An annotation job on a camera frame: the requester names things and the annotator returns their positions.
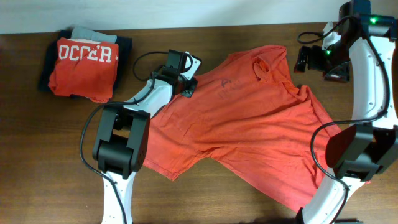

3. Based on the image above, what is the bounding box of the right black cable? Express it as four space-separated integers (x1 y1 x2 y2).
297 14 391 224

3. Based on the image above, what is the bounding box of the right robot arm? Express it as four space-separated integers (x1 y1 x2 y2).
294 0 397 223

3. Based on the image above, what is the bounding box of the folded navy blue garment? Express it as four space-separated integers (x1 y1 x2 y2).
37 30 132 92

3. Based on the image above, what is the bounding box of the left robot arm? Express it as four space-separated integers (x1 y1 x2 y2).
93 50 201 223

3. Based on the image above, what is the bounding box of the left black cable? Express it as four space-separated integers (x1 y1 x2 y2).
79 50 193 224

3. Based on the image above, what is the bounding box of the black cable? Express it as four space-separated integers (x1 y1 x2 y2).
297 14 391 224
79 50 193 224

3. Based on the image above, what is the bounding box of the salmon red t-shirt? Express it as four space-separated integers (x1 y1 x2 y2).
144 45 340 211

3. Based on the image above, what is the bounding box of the folded grey garment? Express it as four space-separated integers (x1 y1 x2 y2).
71 27 118 44

